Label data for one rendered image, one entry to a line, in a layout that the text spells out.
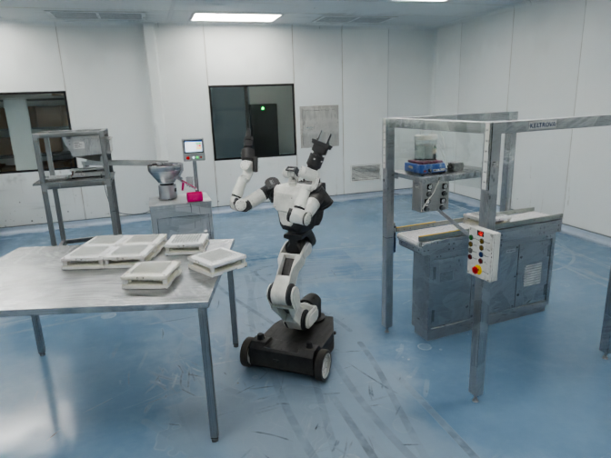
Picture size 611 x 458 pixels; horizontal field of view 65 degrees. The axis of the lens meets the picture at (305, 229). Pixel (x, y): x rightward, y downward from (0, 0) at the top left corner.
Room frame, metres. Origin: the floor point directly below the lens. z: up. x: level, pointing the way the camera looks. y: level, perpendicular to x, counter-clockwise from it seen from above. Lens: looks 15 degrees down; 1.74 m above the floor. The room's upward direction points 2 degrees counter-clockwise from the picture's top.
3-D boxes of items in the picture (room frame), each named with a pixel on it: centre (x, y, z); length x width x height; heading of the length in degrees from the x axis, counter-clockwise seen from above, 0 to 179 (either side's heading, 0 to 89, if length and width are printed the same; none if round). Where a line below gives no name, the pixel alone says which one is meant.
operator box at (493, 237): (2.39, -0.93, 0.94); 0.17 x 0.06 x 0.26; 22
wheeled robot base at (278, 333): (3.08, 0.07, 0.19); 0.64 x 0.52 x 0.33; 157
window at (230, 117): (7.97, 0.77, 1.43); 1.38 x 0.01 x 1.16; 107
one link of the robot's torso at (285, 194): (3.14, 0.03, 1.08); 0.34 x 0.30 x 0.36; 44
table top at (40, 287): (2.70, 1.24, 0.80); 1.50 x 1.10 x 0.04; 91
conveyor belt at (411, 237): (3.47, -1.33, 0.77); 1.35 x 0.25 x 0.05; 112
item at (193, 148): (5.31, 1.19, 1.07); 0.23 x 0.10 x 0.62; 107
